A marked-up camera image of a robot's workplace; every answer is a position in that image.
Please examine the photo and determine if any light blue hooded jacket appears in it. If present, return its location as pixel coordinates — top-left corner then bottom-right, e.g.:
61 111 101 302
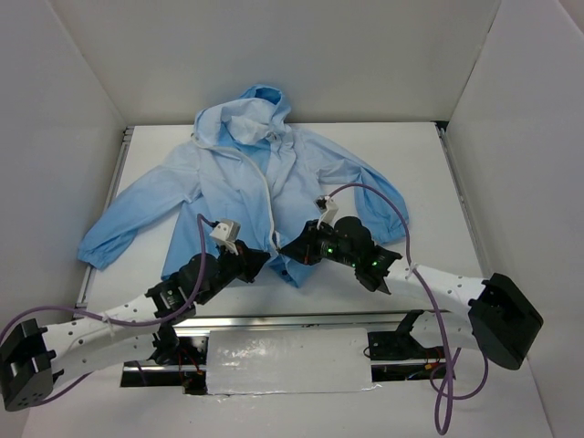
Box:
78 85 409 287

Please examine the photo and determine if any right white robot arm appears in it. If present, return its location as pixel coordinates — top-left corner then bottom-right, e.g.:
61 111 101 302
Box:
280 216 543 370

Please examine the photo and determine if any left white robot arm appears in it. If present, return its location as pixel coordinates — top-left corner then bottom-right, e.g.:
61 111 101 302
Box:
1 240 270 412

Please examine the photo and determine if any white foil-edged panel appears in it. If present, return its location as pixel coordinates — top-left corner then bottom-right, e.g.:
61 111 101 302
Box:
206 328 373 395

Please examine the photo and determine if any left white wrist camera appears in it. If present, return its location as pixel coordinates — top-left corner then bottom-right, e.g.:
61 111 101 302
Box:
210 219 241 255

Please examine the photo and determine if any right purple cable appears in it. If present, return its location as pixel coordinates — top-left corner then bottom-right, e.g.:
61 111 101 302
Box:
326 182 491 434

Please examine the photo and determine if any purple cable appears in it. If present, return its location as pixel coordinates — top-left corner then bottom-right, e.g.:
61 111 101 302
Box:
0 213 217 403
326 182 491 434

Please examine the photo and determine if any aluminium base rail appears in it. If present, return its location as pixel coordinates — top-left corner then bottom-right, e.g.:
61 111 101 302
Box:
120 327 444 396

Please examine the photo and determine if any left aluminium table rail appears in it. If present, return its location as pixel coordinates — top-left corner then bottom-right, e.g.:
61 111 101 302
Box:
74 126 135 309

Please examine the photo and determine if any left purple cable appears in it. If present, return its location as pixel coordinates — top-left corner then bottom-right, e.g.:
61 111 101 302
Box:
0 213 217 403

